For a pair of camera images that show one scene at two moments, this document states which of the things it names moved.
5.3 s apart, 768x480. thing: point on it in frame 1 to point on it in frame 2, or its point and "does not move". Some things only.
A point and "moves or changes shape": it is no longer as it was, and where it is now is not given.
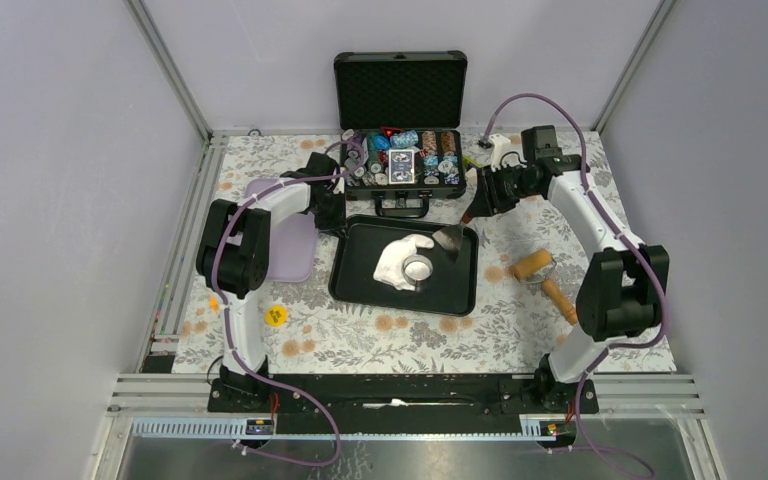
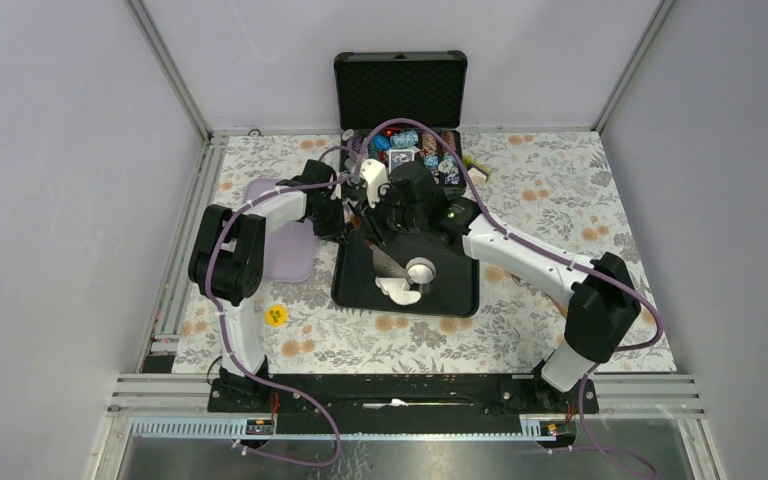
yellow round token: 276,315 does not move
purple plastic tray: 293,242 does not move
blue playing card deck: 401,169 does not move
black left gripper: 338,225 does not move
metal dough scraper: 451,236 moves or changes shape
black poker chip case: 402,117 does not move
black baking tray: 451,288 does not move
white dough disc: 389,268 to 398,290
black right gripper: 488,200 to 376,211
